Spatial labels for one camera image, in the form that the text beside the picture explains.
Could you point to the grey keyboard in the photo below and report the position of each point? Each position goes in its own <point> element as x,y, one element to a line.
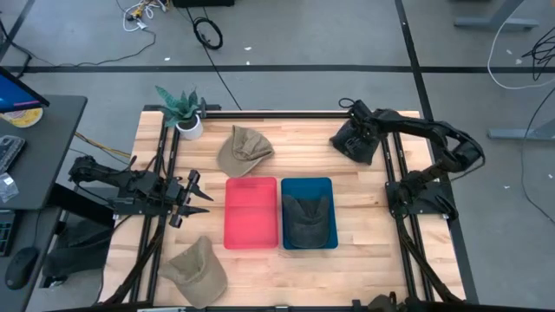
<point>11,151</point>

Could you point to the black fabric chair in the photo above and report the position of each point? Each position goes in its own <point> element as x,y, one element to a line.
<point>78,247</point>

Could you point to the small clear plastic bag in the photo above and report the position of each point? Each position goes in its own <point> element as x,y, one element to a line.
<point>8,186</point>

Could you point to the grey desk foot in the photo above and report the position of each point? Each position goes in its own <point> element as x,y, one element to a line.
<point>520,133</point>
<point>494,22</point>

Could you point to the blue plastic bin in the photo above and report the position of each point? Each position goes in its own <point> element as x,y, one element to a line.
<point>308,186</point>

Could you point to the pink plastic bin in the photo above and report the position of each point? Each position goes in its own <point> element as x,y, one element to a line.
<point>251,212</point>

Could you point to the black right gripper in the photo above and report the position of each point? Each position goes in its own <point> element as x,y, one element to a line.
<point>363,121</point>

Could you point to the green plant in white pot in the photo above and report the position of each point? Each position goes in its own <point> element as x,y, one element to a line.
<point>184,112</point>

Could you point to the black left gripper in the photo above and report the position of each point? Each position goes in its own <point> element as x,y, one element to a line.
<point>178,195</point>

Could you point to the dark keyboard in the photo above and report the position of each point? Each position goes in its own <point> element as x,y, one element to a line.
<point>5,234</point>

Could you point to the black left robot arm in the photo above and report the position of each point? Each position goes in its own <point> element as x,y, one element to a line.
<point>108,175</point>

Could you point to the khaki baseball cap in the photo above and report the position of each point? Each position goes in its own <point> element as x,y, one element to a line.
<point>195,273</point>
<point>243,151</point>

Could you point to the yellow round disc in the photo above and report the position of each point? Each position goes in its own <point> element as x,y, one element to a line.
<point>24,118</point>

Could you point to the black computer mouse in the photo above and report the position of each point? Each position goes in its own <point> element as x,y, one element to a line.
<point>21,268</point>

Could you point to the black desk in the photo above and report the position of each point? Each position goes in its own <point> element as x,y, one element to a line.
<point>52,151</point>

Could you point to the black box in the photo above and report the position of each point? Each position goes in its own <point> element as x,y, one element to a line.
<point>204,3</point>

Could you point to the black aluminium table frame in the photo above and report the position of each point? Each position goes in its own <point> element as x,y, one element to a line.
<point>303,115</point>

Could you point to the computer monitor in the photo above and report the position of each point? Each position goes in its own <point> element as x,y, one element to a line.
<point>13,95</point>

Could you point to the person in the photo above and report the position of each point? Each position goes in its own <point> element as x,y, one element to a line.
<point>383,304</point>

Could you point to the dark grey desk panel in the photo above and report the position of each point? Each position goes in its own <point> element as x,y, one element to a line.
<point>34,234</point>

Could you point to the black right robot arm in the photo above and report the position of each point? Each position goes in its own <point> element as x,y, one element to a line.
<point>433,128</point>

